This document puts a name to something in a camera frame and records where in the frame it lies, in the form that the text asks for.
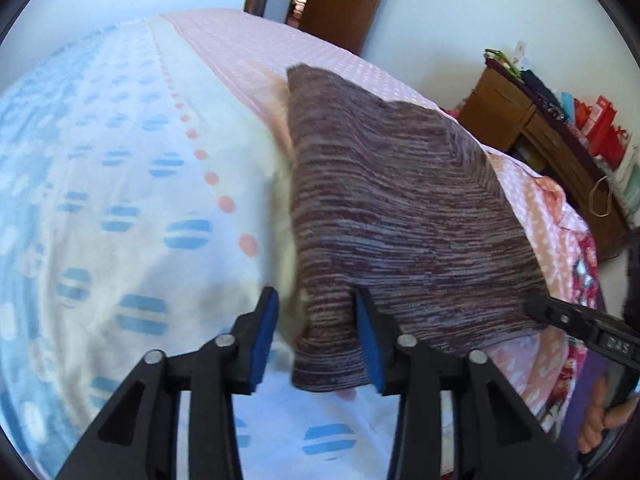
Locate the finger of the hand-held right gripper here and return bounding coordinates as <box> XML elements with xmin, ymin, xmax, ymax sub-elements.
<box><xmin>524</xmin><ymin>292</ymin><xmax>601</xmax><ymax>343</ymax></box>

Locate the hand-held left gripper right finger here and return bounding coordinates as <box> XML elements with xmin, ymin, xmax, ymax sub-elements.
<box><xmin>353</xmin><ymin>286</ymin><xmax>565</xmax><ymax>480</ymax></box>

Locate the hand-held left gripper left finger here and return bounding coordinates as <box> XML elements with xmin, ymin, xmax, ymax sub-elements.
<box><xmin>55</xmin><ymin>286</ymin><xmax>280</xmax><ymax>480</ymax></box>

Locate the brown knit garment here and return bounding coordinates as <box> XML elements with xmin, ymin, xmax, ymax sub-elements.
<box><xmin>286</xmin><ymin>62</ymin><xmax>551</xmax><ymax>394</ymax></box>

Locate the person's right hand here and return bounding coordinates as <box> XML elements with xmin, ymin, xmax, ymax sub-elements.
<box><xmin>576</xmin><ymin>374</ymin><xmax>637</xmax><ymax>455</ymax></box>

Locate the red patterned blanket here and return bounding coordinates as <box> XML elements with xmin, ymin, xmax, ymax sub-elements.
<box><xmin>542</xmin><ymin>230</ymin><xmax>603</xmax><ymax>433</ymax></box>

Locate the purple cloth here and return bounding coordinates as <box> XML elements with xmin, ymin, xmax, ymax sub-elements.
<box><xmin>554</xmin><ymin>350</ymin><xmax>617</xmax><ymax>463</ymax></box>

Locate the row of gift bags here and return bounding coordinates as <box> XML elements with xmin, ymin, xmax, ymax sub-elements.
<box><xmin>484</xmin><ymin>47</ymin><xmax>640</xmax><ymax>221</ymax></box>

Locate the wooden desk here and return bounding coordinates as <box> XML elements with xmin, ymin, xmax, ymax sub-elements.
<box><xmin>457</xmin><ymin>66</ymin><xmax>632</xmax><ymax>262</ymax></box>

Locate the bed with dotted duvet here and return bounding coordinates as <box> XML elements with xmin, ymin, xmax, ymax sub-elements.
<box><xmin>0</xmin><ymin>7</ymin><xmax>598</xmax><ymax>480</ymax></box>

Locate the brown wooden door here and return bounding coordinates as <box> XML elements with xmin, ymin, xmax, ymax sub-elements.
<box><xmin>298</xmin><ymin>0</ymin><xmax>399</xmax><ymax>57</ymax></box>

